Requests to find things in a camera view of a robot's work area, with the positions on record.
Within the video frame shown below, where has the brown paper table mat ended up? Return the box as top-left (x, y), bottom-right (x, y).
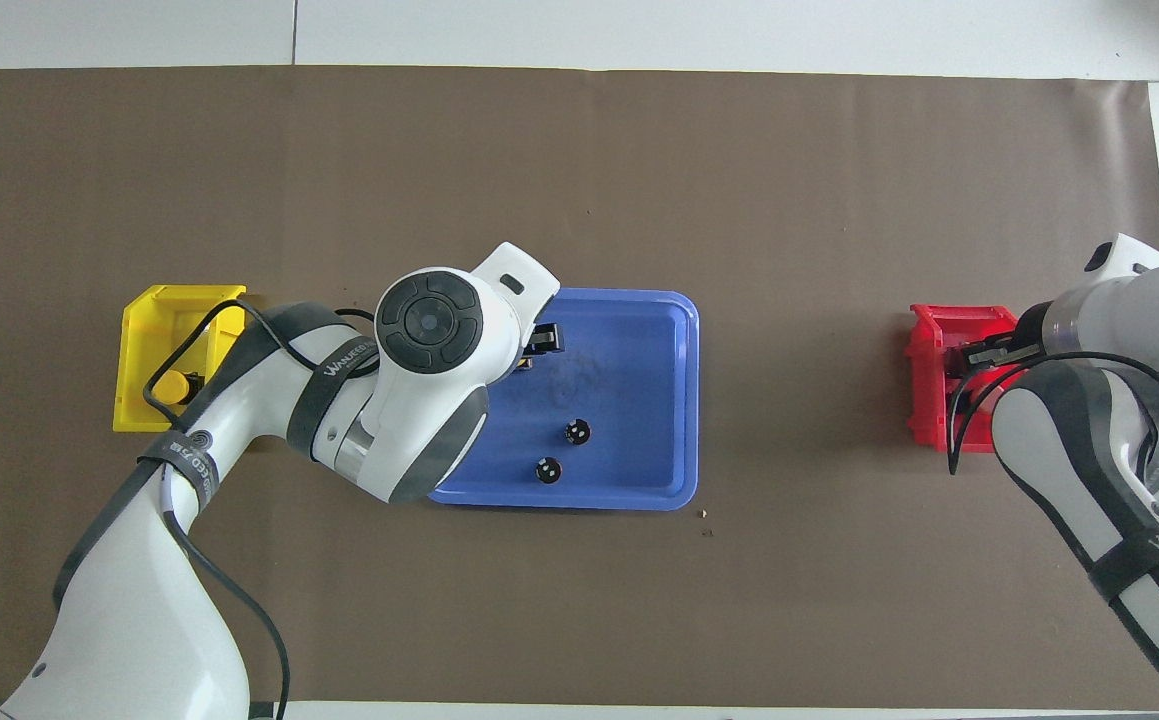
top-left (0, 65), bottom-right (1159, 711)

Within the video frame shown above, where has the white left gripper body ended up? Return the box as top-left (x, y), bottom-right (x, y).
top-left (469, 242), bottom-right (560, 331)

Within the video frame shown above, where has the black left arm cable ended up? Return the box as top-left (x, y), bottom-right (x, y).
top-left (142, 298), bottom-right (380, 720)

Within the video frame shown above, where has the red plastic storage bin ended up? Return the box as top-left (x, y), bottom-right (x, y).
top-left (905, 304), bottom-right (1028, 455)

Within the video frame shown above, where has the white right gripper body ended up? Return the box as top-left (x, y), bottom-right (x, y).
top-left (1014, 233), bottom-right (1159, 353)

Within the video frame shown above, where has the blue plastic tray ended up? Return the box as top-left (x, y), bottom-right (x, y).
top-left (427, 288), bottom-right (700, 512)

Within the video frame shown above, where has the yellow plastic storage bin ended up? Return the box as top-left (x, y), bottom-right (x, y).
top-left (113, 284), bottom-right (248, 435)

